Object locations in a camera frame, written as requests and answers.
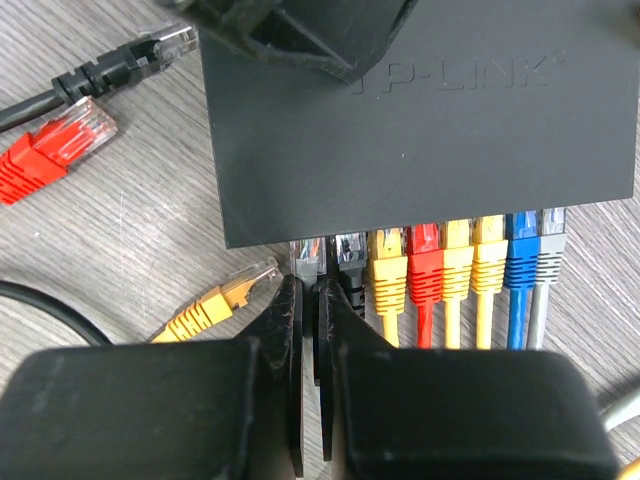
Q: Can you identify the long grey ethernet cable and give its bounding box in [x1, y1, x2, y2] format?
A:
[288, 237, 329, 279]

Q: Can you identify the blue ethernet cable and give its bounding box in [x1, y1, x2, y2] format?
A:
[502, 210, 542, 350]

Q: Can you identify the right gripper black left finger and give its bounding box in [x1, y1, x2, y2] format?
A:
[1, 276, 303, 479]

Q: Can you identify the red ethernet cable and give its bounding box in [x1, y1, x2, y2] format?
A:
[0, 95, 445, 350]

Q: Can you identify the short grey ethernet cable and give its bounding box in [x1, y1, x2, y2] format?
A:
[527, 206, 569, 350]

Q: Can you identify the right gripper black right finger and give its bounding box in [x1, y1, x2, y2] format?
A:
[317, 280, 620, 479]

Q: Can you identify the black network switch box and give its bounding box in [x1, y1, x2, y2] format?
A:
[201, 1, 639, 248]

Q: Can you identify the black ethernet cable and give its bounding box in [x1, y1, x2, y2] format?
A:
[0, 22, 369, 346]

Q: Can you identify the yellow ethernet cable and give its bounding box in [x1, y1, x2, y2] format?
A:
[439, 218, 475, 350]
[149, 214, 509, 350]
[367, 227, 408, 349]

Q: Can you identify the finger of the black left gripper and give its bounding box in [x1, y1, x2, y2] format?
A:
[159, 0, 417, 83]

